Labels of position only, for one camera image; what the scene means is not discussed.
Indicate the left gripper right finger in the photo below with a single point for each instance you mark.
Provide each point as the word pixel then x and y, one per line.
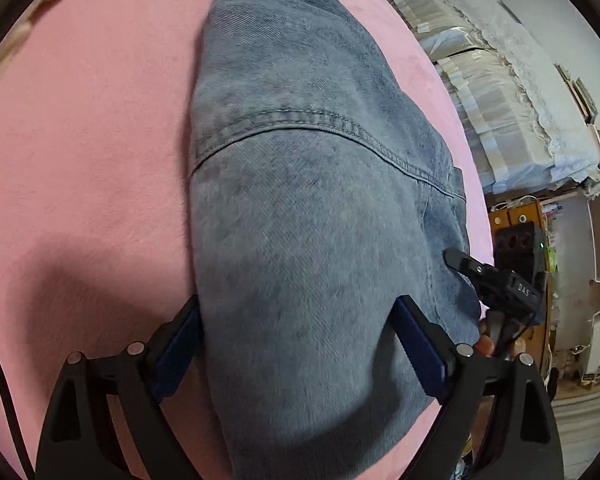
pixel 521 440

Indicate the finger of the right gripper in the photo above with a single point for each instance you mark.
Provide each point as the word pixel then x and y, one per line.
pixel 468 266

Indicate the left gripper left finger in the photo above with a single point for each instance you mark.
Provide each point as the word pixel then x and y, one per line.
pixel 125 389

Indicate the blue denim jacket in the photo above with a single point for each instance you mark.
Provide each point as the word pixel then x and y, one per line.
pixel 320 194

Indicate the person's right hand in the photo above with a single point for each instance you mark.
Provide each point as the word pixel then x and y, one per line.
pixel 500 336

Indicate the wooden drawer cabinet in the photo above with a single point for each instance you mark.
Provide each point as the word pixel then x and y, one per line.
pixel 519 245

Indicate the lace covered furniture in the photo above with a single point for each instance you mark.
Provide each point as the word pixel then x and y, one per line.
pixel 522 125

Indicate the pink bed blanket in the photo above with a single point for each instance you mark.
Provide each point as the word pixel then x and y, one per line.
pixel 93 242

